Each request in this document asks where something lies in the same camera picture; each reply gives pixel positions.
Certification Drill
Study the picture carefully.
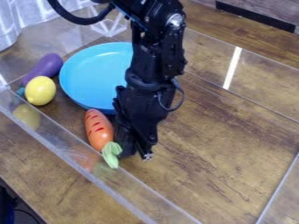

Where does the clear acrylic enclosure wall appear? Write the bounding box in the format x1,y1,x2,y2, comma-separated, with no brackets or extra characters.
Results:
0,3,299,224

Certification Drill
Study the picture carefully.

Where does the orange toy carrot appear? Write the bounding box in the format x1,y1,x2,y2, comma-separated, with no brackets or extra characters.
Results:
84,108,123,169

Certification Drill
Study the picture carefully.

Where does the blue plastic plate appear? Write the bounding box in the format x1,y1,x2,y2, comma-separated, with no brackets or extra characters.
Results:
59,42,133,115

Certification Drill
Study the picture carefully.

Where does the white patterned curtain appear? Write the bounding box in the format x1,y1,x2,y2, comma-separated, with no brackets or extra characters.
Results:
0,0,112,53

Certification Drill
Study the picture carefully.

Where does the dark baseboard strip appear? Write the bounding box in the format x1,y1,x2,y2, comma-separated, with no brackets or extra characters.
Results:
215,0,295,33

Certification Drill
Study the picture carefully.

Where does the yellow toy lemon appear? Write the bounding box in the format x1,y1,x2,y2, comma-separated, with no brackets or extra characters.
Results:
24,76,56,106

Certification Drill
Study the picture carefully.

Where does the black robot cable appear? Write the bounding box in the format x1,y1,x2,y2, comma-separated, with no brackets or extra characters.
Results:
45,0,117,26

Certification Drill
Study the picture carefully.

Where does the purple toy eggplant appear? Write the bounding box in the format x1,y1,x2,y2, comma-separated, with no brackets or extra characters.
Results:
16,53,63,96

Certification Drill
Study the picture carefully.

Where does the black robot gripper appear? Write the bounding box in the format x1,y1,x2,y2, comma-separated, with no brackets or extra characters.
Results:
113,71,176,161

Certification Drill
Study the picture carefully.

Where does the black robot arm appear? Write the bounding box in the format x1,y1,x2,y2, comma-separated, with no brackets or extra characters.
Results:
91,0,187,160

